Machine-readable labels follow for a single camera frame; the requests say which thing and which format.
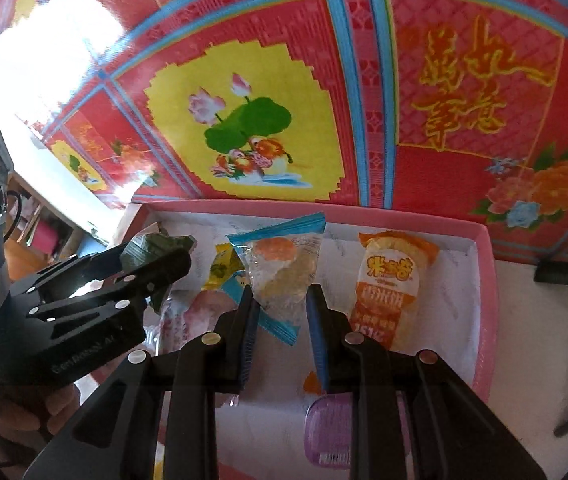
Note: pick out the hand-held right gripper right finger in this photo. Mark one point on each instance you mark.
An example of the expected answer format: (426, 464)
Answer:
(316, 340)

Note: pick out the pink clear snack packet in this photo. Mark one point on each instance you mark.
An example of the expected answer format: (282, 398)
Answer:
(189, 315)

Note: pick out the person's left hand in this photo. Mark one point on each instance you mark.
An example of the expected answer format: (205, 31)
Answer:
(19, 425)

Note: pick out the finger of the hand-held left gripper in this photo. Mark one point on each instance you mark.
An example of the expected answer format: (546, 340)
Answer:
(74, 272)
(154, 270)

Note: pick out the orange rice cracker packet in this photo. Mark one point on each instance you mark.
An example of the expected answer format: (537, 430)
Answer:
(383, 280)

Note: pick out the wooden shelf unit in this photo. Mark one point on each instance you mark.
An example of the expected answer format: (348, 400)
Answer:
(44, 230)

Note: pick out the purple tin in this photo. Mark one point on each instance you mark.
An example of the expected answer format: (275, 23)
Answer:
(326, 430)

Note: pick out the pink cardboard box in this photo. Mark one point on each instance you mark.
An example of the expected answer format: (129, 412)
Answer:
(453, 300)

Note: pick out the red floral printed cloth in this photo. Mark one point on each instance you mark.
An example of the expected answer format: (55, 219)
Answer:
(363, 110)

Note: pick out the small yellow snack packet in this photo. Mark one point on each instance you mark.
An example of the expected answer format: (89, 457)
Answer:
(219, 265)

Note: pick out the green snack packet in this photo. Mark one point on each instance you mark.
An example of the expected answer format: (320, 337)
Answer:
(149, 247)

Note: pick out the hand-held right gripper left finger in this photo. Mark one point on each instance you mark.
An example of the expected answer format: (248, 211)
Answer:
(249, 340)

